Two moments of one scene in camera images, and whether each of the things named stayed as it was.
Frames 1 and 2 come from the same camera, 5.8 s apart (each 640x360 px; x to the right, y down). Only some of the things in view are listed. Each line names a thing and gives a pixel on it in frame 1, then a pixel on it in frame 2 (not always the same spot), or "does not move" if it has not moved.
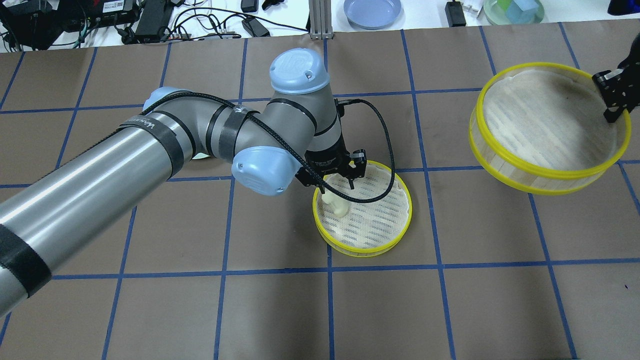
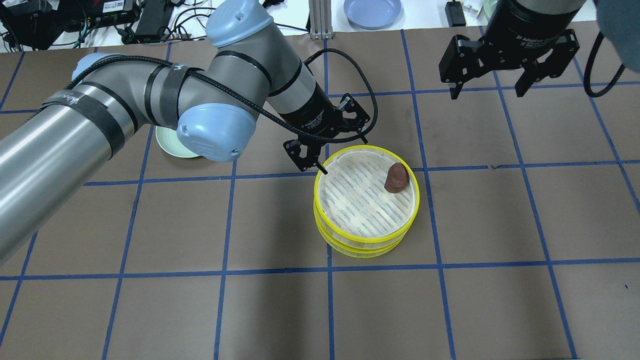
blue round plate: [371, 14] does not move
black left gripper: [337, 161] to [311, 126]
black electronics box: [79, 15] does not move
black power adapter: [455, 14] does not move
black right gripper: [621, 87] to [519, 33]
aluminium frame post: [320, 21] does not move
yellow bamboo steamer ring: [541, 128] to [353, 209]
